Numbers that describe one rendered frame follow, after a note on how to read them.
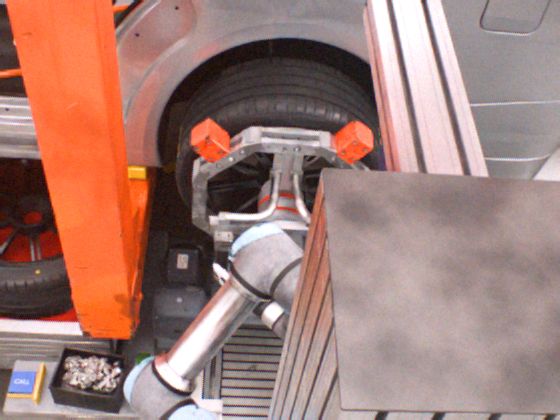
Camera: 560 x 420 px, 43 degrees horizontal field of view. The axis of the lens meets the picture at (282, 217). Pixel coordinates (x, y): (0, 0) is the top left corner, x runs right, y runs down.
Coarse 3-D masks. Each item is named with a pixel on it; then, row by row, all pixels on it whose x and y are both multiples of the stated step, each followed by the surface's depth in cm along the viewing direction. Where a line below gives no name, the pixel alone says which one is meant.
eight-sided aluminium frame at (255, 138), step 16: (256, 128) 201; (272, 128) 201; (240, 144) 200; (256, 144) 198; (272, 144) 198; (288, 144) 199; (304, 144) 199; (320, 144) 199; (224, 160) 203; (336, 160) 204; (192, 176) 212; (208, 176) 208; (192, 192) 214; (192, 208) 220; (208, 208) 229; (208, 224) 226; (304, 240) 240
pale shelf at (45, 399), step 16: (16, 368) 220; (32, 368) 220; (48, 368) 221; (48, 384) 218; (16, 400) 214; (32, 400) 214; (48, 400) 215; (32, 416) 214; (48, 416) 214; (64, 416) 214; (80, 416) 214; (96, 416) 214; (112, 416) 214; (128, 416) 214
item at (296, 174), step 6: (300, 156) 201; (294, 162) 203; (300, 162) 203; (294, 168) 205; (300, 168) 205; (294, 174) 206; (300, 174) 206; (294, 180) 205; (300, 180) 207; (294, 186) 204; (300, 186) 204; (294, 192) 202; (300, 192) 202; (294, 198) 202; (300, 198) 201; (300, 204) 199; (300, 210) 198; (306, 210) 198; (306, 216) 197
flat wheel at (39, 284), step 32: (0, 160) 264; (32, 160) 268; (0, 192) 258; (32, 192) 281; (0, 224) 249; (32, 224) 255; (0, 256) 242; (32, 256) 242; (0, 288) 234; (32, 288) 235; (64, 288) 242
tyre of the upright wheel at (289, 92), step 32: (256, 64) 212; (288, 64) 211; (320, 64) 215; (192, 96) 223; (224, 96) 209; (256, 96) 203; (288, 96) 202; (320, 96) 205; (352, 96) 215; (192, 128) 212; (224, 128) 205; (320, 128) 205; (192, 160) 215
